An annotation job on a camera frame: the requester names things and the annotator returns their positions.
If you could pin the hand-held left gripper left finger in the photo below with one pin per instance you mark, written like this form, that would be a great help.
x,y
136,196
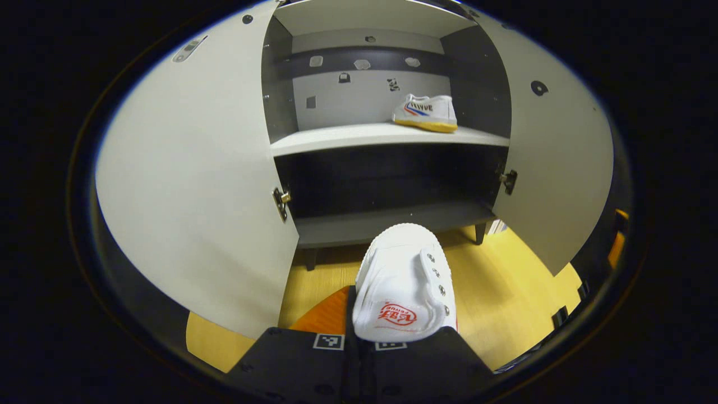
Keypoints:
x,y
350,322

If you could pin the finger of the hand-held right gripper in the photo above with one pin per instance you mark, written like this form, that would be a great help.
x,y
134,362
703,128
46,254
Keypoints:
x,y
617,247

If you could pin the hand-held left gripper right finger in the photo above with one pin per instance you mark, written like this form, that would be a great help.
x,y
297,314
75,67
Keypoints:
x,y
426,365

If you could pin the white shoe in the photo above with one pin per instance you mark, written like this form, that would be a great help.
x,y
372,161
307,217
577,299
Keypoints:
x,y
432,109
404,275

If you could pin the white shoe cabinet door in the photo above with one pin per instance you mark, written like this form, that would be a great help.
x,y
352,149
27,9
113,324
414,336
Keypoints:
x,y
561,157
196,168

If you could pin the white shoe cabinet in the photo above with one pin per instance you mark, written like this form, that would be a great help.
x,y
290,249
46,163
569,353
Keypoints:
x,y
370,133

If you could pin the small printed box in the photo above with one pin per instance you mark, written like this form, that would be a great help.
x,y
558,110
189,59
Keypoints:
x,y
498,226

